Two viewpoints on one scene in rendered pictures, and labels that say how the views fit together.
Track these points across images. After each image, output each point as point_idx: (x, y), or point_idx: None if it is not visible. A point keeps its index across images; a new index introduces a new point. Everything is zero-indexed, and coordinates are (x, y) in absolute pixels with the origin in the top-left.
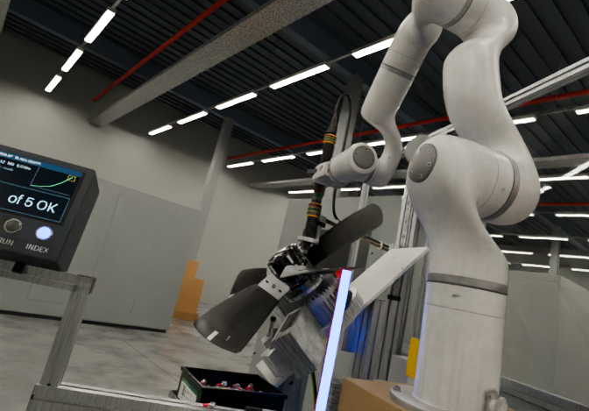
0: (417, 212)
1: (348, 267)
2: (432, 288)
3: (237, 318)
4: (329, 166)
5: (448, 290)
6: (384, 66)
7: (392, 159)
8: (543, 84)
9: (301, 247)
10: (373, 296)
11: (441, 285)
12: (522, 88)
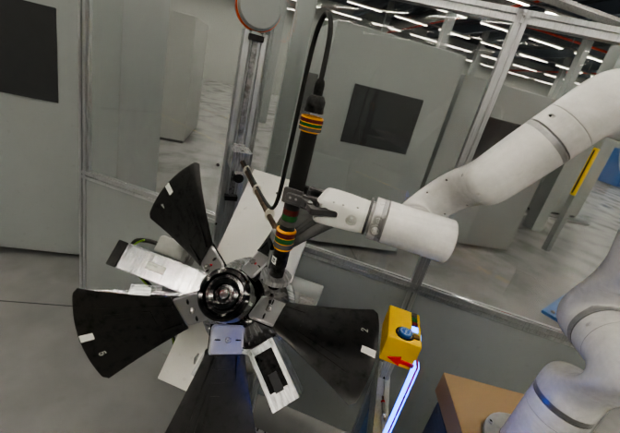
0: (596, 394)
1: (378, 330)
2: (572, 429)
3: (221, 422)
4: (381, 231)
5: (586, 431)
6: (563, 151)
7: (446, 216)
8: (435, 1)
9: (219, 252)
10: (296, 267)
11: (582, 429)
12: None
